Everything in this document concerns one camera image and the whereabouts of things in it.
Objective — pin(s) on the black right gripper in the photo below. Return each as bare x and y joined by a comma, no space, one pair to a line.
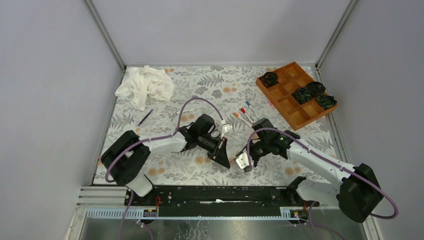
254,160

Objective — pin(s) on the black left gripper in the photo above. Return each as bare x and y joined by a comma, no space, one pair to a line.
221,157

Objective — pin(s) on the pink pen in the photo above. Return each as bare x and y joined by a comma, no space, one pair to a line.
241,157

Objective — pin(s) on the white pen red tip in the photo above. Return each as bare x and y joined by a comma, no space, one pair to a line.
242,119
246,115

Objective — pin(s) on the white pen blue tip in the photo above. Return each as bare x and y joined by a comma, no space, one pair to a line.
252,109

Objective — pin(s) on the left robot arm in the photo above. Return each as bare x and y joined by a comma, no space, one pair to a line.
127,155

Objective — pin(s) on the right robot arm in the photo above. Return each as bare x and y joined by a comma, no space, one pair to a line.
352,189

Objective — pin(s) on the black pen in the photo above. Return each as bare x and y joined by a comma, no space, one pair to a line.
144,118

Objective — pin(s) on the floral patterned mat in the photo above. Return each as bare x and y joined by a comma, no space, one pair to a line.
217,91

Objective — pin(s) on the orange compartment tray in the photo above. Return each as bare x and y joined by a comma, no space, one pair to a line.
296,96

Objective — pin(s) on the white crumpled cloth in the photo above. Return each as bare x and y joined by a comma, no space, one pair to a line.
145,82

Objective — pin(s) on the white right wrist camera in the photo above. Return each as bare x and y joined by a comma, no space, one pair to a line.
245,167

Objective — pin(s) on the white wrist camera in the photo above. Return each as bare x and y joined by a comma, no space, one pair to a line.
245,167
225,128

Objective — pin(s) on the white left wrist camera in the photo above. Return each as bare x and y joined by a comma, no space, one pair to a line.
225,128

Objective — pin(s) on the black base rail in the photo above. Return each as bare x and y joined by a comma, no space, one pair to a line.
217,201

